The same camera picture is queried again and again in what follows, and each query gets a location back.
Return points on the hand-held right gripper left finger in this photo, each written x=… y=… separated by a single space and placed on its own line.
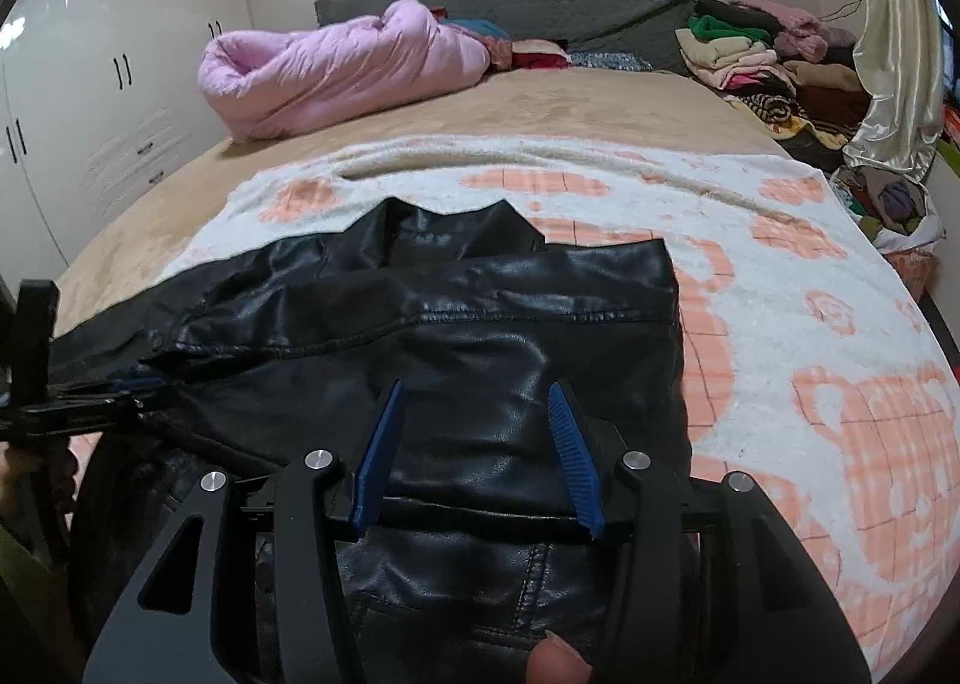
x=379 y=451

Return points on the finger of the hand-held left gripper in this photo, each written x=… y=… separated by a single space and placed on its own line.
x=112 y=399

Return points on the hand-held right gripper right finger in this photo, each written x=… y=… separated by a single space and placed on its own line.
x=574 y=459

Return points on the black leather jacket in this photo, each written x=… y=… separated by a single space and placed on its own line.
x=465 y=354

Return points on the bag of mixed clothes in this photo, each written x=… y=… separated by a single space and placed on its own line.
x=892 y=204

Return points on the pile of folded clothes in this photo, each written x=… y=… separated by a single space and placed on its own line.
x=780 y=76

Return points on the person's right hand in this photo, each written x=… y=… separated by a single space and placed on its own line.
x=559 y=663

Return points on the white and orange blanket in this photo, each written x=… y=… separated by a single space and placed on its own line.
x=787 y=369

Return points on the white glossy wardrobe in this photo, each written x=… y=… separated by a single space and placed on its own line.
x=112 y=69

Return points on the bed with tan sheet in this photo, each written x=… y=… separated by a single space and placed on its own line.
x=585 y=106

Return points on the pink quilted comforter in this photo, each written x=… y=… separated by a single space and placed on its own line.
x=337 y=69

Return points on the blue patterned cloth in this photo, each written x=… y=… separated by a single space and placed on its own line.
x=611 y=60

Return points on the red cloth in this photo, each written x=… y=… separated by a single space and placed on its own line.
x=540 y=54

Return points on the teal cloth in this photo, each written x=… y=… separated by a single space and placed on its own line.
x=476 y=28

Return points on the grey padded headboard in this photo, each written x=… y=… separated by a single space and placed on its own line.
x=540 y=1

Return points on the cream satin curtain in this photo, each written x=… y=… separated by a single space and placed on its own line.
x=892 y=54

